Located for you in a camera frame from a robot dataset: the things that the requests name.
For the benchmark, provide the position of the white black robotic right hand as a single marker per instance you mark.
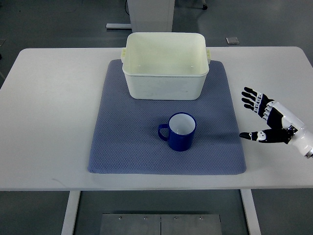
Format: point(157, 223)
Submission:
point(283, 125)

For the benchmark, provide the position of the blue enamel mug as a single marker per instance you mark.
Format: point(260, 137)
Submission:
point(179, 131)

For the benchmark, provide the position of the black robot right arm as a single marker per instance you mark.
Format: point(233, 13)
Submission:
point(309, 154)

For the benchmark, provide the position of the cream plastic box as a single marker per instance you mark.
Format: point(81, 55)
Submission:
point(165, 65)

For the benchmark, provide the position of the white right table leg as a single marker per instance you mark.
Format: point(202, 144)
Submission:
point(250, 212)

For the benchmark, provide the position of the white table leg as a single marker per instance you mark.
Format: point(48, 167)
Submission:
point(250, 212)
point(71, 213)

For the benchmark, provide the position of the grey floor outlet plate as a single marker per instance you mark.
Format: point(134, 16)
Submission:
point(232, 41)

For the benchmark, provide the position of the blue textured mat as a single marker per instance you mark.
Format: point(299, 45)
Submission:
point(126, 141)

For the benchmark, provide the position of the white left table leg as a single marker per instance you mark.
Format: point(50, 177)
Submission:
point(71, 213)

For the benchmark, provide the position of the white background pedestal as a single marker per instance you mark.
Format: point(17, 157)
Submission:
point(147, 16)

